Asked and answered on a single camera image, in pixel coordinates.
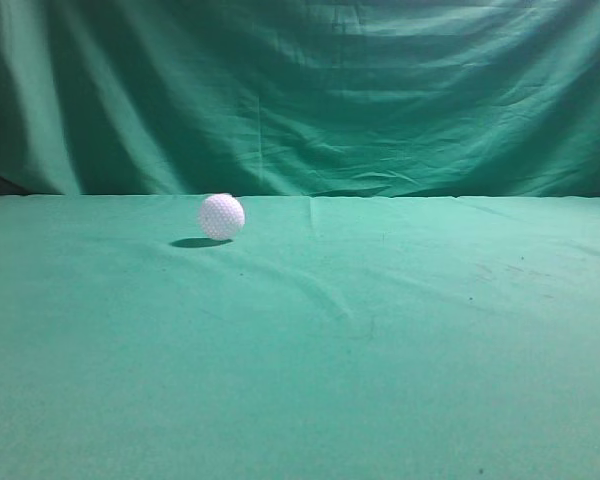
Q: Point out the white dimpled golf ball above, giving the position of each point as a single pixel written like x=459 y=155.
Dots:
x=221 y=217

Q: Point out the green table cloth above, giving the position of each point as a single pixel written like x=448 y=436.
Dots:
x=334 y=338

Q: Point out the green backdrop curtain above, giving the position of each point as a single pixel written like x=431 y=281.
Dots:
x=307 y=98

